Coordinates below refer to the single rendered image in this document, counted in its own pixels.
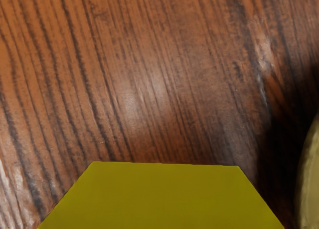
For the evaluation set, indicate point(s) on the yellow block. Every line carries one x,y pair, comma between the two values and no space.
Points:
162,199

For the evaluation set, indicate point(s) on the olive green rounded fruit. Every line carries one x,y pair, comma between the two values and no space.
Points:
310,179

